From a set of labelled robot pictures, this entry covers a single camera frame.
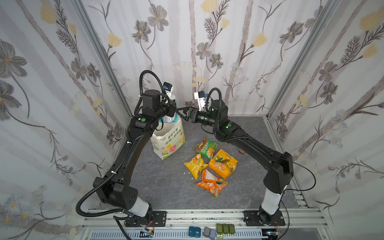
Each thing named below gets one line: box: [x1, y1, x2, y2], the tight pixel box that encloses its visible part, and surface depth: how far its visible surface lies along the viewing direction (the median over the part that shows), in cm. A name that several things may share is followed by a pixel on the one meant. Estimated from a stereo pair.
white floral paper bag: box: [150, 116, 186, 161], surface depth 86 cm
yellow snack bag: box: [208, 149, 239, 180], surface depth 92 cm
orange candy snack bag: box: [195, 169, 229, 198], surface depth 84 cm
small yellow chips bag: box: [183, 153, 209, 180], surface depth 90 cm
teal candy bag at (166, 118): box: [162, 114, 178, 124], surface depth 73 cm
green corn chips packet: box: [193, 137, 218, 160], surface depth 99 cm
